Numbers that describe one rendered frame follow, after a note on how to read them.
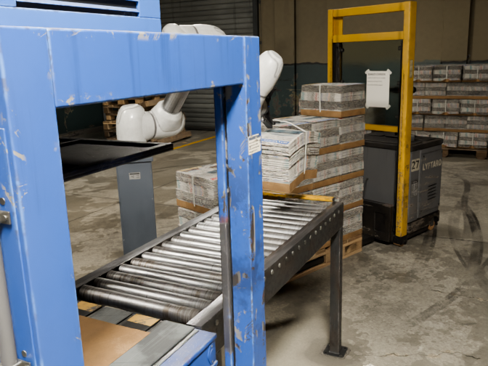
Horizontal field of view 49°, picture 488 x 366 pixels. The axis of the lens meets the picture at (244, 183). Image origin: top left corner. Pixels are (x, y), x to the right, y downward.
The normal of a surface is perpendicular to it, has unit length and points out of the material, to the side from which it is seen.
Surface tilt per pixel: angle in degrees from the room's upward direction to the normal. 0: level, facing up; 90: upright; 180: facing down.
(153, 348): 0
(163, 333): 0
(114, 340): 0
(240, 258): 90
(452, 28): 90
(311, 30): 90
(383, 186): 90
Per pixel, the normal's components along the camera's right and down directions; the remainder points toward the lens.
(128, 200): 0.19, 0.22
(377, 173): -0.74, 0.18
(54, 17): 0.89, 0.08
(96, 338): -0.03, -0.97
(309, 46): -0.45, 0.22
